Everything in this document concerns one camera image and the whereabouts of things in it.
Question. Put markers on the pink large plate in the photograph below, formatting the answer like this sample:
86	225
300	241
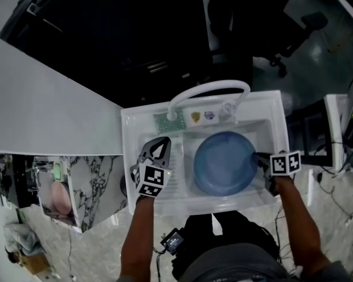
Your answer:
61	198

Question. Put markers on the white plastic sink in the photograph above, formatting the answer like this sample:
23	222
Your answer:
264	119

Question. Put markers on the dark grey metal stool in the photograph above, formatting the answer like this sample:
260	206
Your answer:
309	134

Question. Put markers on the marble patterned cabinet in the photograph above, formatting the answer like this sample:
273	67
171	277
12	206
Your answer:
97	187

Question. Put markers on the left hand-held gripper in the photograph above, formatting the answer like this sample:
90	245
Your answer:
151	179

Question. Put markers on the person's black trousers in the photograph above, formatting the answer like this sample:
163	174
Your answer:
203	231

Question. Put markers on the blue large plate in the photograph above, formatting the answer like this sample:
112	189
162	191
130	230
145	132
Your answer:
223	163

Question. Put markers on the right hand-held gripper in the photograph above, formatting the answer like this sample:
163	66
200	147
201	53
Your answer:
283	163

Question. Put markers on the cardboard box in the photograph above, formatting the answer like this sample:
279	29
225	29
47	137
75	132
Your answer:
32	263

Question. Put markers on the green scrub sponge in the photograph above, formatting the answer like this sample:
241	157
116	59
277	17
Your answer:
161	125

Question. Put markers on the person's left forearm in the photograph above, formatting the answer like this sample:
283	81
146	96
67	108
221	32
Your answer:
138	239

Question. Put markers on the black device with screen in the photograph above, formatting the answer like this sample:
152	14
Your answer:
173	241

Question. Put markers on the black office chair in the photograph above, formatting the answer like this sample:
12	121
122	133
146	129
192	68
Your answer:
282	25

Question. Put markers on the white curved faucet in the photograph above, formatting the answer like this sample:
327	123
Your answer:
211	85

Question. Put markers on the grey cloth pile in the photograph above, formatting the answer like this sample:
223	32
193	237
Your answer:
23	239

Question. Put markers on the green plastic holder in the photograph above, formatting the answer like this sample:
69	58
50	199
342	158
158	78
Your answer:
57	171

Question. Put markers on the purple sticker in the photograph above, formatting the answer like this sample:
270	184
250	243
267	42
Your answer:
209	115

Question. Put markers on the person's grey t-shirt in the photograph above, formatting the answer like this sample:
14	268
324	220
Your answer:
238	263

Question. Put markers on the black equipment case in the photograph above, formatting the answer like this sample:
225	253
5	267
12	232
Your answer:
106	40

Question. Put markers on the person's right forearm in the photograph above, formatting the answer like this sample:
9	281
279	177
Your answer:
300	222

